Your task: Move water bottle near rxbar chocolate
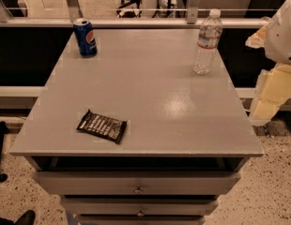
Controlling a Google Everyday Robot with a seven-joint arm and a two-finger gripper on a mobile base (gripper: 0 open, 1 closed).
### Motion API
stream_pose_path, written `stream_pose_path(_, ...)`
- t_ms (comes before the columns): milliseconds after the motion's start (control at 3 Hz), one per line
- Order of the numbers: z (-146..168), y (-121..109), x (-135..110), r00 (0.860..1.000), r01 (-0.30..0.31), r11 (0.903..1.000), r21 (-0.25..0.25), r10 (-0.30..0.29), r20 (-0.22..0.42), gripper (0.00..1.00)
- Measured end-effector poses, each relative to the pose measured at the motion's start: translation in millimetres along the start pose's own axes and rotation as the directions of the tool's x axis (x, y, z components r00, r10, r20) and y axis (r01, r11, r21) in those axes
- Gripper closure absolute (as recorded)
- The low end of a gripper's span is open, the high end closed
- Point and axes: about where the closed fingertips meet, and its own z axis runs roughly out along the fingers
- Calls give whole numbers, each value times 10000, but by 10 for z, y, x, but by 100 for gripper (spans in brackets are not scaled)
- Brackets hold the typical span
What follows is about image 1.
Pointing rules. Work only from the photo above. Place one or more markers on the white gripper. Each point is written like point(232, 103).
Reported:
point(282, 37)

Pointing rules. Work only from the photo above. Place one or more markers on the black office chair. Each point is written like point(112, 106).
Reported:
point(129, 9)

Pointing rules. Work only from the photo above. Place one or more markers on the grey drawer cabinet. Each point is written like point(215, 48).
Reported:
point(187, 136)

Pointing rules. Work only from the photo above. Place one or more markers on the black rxbar chocolate wrapper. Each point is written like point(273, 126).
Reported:
point(102, 126)

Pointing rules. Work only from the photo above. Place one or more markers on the black stand at left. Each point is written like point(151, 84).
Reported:
point(3, 131)

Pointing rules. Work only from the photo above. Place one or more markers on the blue pepsi can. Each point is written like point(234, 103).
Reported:
point(85, 37)

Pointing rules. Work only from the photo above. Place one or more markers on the clear plastic water bottle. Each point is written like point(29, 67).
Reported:
point(208, 39)

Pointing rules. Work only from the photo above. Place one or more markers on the metal rail frame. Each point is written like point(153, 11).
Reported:
point(155, 13)

